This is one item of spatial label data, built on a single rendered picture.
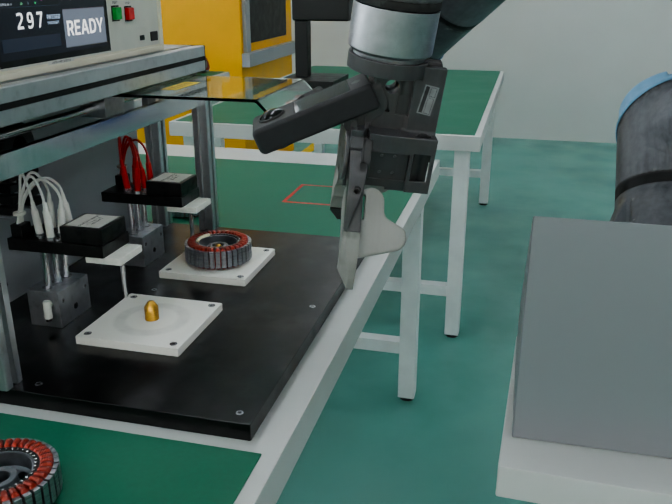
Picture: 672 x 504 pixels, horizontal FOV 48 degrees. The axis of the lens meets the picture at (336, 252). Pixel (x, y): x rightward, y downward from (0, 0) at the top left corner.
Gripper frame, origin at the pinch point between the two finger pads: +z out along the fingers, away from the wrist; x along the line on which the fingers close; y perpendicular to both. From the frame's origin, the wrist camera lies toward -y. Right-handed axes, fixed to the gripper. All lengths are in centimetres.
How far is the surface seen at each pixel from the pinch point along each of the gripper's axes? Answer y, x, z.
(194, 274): -17, 40, 28
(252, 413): -6.7, 0.5, 21.8
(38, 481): -26.5, -12.2, 20.8
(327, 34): 38, 561, 96
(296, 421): -1.5, 1.7, 23.6
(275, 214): -4, 81, 35
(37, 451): -28.0, -7.3, 21.7
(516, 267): 111, 223, 118
